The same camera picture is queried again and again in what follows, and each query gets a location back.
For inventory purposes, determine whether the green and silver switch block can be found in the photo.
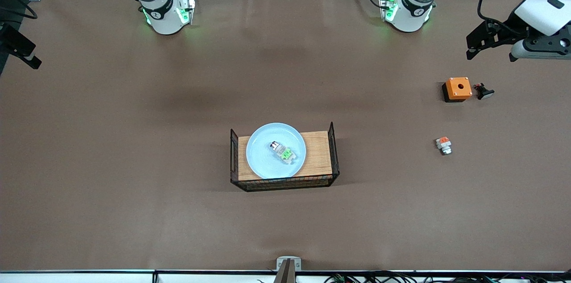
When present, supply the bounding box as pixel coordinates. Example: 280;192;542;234
269;140;297;164

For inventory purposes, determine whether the light blue round plate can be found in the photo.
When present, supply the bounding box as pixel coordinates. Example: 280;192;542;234
246;123;307;179

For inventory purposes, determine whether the black push button head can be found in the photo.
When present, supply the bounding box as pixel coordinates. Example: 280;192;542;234
473;83;495;100

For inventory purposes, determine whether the brown table cover sheet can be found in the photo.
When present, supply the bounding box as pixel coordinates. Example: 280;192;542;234
0;0;571;272

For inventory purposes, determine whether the wooden board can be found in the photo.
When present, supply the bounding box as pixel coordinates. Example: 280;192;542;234
238;131;333;181

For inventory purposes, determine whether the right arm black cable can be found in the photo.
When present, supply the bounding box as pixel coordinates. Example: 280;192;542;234
0;0;39;20

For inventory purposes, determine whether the orange button enclosure box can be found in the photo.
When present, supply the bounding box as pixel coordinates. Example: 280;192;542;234
442;77;473;103

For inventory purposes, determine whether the wooden tray with wire sides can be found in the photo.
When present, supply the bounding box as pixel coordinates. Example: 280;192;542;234
230;122;340;192

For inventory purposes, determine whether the black cable bundle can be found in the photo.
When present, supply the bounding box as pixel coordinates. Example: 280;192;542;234
257;272;571;283

